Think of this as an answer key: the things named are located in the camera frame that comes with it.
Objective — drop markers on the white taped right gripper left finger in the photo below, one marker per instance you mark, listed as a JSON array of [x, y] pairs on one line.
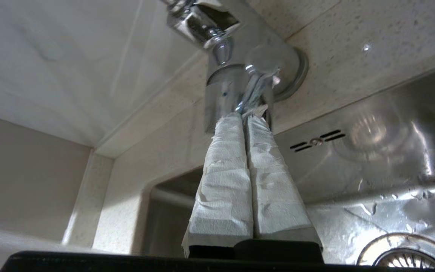
[[225, 196]]

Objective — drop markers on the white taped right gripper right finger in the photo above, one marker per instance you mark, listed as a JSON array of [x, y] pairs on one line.
[[274, 196]]

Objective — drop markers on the stainless steel sink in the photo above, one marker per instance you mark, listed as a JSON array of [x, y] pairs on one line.
[[372, 170]]

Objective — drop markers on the round metal drain strainer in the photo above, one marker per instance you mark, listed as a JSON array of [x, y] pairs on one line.
[[402, 258]]

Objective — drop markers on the chrome gooseneck faucet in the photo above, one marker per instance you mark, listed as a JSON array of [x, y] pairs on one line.
[[263, 45]]

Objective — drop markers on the white cabinet side panel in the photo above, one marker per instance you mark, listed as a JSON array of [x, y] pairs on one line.
[[25, 177]]

